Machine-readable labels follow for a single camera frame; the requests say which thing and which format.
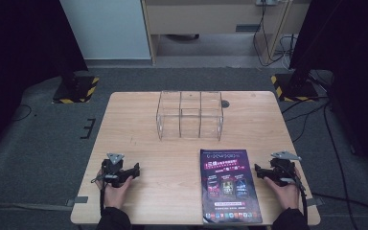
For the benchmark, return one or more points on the white panel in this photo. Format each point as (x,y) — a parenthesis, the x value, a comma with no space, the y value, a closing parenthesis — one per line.
(108,28)

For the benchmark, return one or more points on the beige wooden cabinet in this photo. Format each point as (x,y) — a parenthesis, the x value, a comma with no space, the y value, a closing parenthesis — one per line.
(204,17)

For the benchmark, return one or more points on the grey tape piece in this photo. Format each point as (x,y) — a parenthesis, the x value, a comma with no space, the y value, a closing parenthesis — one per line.
(77,201)
(314,202)

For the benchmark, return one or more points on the person's left hand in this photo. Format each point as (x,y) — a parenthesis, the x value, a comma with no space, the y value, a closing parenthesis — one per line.
(115,195)

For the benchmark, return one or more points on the clear acrylic organizer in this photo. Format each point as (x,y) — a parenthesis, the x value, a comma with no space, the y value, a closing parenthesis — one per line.
(190,116)

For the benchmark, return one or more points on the purple magazine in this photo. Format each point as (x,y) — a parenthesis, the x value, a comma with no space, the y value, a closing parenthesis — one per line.
(228,187)

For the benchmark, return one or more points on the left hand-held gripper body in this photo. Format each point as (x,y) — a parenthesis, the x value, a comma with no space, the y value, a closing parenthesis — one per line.
(112,171)

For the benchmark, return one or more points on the black yellow striped stand base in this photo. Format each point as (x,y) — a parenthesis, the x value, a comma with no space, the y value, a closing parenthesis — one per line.
(295,87)
(76,91)

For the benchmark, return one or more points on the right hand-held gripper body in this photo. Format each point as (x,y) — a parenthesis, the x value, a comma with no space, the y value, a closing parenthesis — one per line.
(282,171)

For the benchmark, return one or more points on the person's right hand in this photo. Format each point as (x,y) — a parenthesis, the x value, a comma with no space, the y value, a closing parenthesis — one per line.
(284,195)

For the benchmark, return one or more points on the dark round table grommet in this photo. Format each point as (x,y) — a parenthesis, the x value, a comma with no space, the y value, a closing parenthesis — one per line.
(225,103)

